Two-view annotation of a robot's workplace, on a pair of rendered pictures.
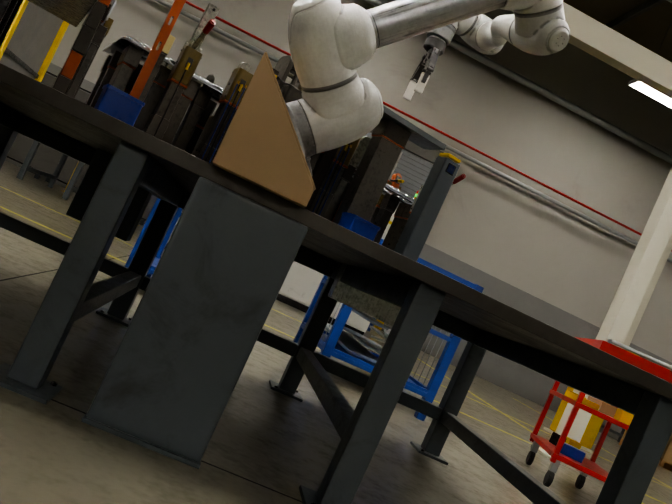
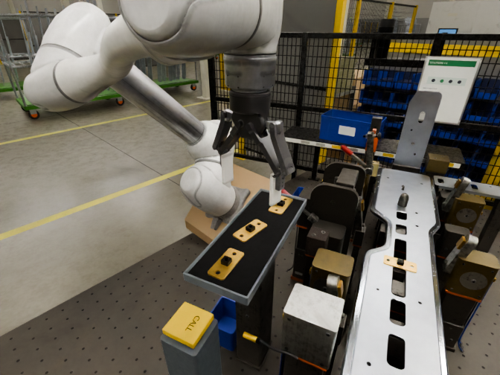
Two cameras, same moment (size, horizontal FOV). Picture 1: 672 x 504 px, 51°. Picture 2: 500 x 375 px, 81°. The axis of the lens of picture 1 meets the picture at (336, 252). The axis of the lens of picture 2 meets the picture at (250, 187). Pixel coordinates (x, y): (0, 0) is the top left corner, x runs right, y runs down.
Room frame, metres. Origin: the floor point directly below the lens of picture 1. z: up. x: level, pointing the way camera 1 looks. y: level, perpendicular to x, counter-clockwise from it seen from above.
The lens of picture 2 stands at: (2.84, -0.34, 1.58)
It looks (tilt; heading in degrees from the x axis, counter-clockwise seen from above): 29 degrees down; 143
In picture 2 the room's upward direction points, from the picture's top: straight up
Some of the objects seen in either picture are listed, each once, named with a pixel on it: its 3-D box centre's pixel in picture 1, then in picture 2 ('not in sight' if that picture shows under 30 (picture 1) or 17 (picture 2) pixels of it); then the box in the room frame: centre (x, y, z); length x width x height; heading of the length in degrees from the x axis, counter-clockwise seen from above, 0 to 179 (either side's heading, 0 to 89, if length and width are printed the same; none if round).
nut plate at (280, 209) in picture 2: not in sight; (280, 203); (2.37, 0.12, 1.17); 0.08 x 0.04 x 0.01; 114
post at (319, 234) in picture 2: (319, 170); (310, 287); (2.47, 0.17, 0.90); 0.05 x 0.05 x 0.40; 27
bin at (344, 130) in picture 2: not in sight; (351, 127); (1.96, 1.03, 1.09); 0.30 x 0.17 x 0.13; 18
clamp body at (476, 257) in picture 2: not in sight; (460, 303); (2.76, 0.50, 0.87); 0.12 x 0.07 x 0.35; 27
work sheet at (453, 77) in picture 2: not in sight; (443, 91); (2.24, 1.31, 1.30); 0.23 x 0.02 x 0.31; 27
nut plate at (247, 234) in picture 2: not in sight; (250, 228); (2.41, -0.01, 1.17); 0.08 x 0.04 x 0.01; 101
